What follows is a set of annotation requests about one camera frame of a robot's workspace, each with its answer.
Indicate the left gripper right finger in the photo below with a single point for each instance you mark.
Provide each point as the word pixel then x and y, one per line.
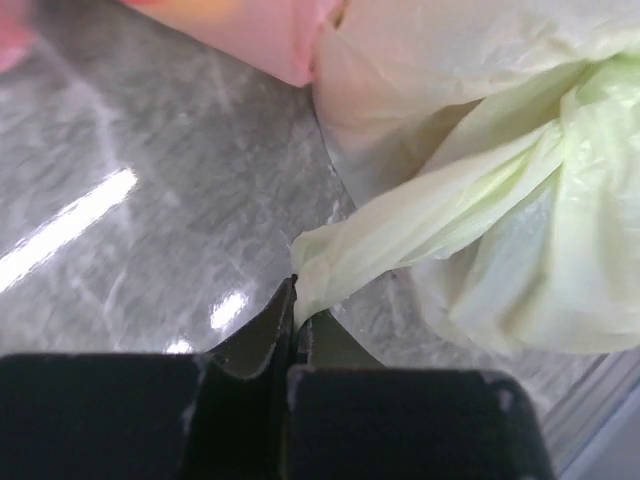
pixel 349 417

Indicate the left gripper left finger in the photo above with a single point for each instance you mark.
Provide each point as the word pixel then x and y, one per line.
pixel 210 415

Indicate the green avocado-print plastic bag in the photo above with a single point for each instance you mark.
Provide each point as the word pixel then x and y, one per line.
pixel 492 151

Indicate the pink tied plastic bag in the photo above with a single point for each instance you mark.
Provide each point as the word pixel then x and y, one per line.
pixel 276 37

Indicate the aluminium mounting rail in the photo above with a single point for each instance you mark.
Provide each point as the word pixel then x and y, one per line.
pixel 572 424

